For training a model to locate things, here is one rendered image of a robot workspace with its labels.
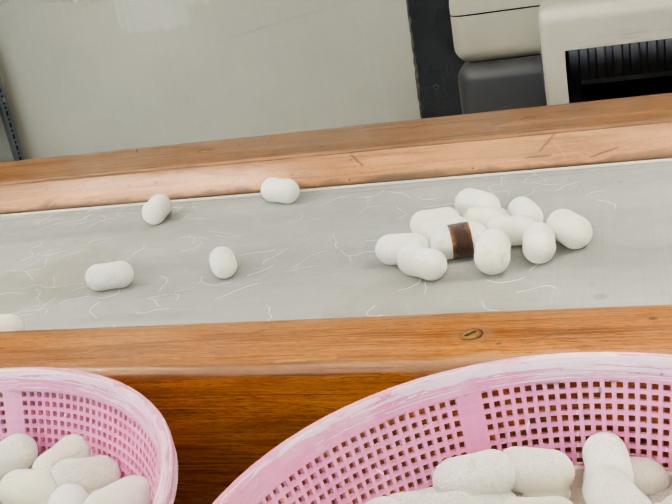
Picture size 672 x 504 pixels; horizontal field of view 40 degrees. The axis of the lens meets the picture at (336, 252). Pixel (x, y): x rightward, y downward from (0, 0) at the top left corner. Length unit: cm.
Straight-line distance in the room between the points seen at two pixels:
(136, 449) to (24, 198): 52
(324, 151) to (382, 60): 194
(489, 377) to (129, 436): 17
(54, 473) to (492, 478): 20
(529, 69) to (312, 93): 139
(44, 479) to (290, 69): 243
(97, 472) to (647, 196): 41
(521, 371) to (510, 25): 113
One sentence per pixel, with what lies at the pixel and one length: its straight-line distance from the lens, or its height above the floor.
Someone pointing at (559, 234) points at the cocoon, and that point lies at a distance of 59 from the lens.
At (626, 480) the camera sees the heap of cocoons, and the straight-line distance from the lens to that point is 38.
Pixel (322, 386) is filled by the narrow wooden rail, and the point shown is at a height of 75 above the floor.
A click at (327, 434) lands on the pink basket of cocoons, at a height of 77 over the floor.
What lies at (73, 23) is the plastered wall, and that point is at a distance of 309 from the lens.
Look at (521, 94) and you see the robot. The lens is 152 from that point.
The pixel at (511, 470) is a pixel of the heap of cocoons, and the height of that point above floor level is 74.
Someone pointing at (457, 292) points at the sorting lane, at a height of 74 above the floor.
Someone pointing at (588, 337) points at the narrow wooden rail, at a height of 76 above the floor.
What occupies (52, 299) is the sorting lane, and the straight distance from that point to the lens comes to 68.
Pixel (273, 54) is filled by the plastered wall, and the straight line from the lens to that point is 283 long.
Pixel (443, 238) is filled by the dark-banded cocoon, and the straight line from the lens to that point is 59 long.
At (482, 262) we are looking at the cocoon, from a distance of 56.
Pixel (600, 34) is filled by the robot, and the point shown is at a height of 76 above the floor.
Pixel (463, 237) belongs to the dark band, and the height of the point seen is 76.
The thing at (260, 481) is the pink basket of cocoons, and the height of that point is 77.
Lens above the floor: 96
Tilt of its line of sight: 20 degrees down
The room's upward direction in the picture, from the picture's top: 10 degrees counter-clockwise
